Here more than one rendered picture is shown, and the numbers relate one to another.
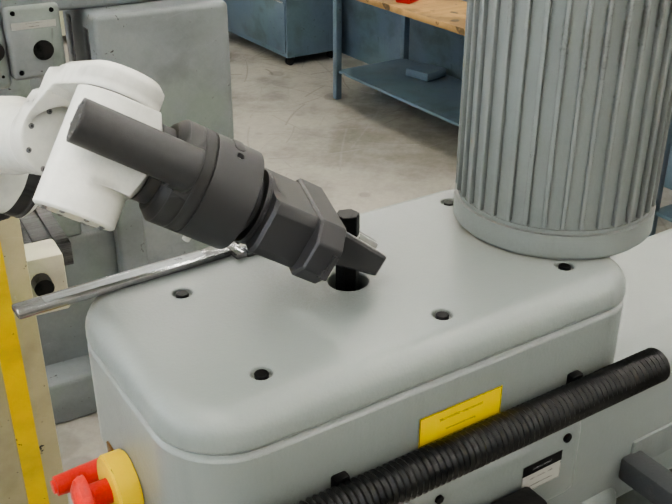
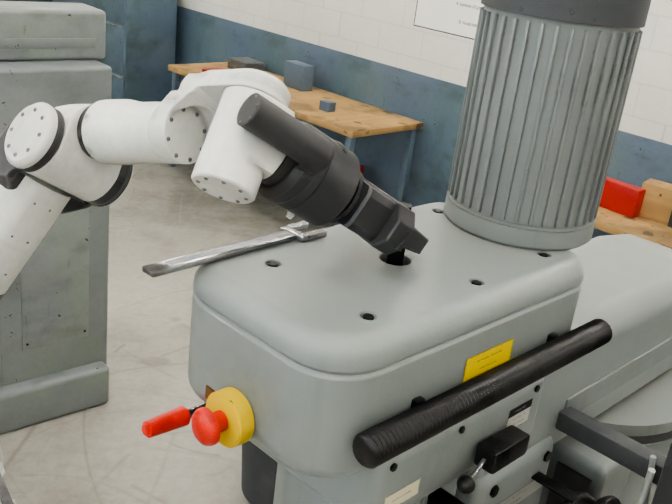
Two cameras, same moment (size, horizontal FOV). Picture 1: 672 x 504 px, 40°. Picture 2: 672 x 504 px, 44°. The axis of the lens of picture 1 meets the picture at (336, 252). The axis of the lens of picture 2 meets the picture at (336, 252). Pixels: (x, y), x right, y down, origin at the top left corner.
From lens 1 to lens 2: 0.31 m
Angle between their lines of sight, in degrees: 14
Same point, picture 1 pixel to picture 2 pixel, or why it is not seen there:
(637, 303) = not seen: hidden behind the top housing
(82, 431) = not seen: outside the picture
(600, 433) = (550, 389)
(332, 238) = (407, 218)
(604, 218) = (571, 219)
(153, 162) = (302, 146)
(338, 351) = (416, 303)
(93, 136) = (265, 122)
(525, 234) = (515, 230)
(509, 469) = (502, 410)
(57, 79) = (202, 82)
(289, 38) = not seen: hidden behind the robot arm
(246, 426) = (372, 351)
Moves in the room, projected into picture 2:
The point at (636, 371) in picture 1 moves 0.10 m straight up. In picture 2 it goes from (593, 333) to (612, 260)
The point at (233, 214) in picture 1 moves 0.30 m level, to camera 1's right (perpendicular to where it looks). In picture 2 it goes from (341, 195) to (606, 207)
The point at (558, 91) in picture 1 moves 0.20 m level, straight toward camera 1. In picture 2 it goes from (552, 122) to (594, 170)
